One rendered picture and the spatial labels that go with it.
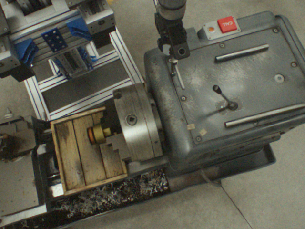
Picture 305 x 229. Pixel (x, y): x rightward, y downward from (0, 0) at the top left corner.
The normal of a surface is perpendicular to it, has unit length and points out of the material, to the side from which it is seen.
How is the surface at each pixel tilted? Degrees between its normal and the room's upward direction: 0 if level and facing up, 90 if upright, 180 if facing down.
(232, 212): 0
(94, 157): 0
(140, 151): 59
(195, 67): 0
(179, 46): 30
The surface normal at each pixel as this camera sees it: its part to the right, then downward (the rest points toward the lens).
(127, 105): -0.08, -0.47
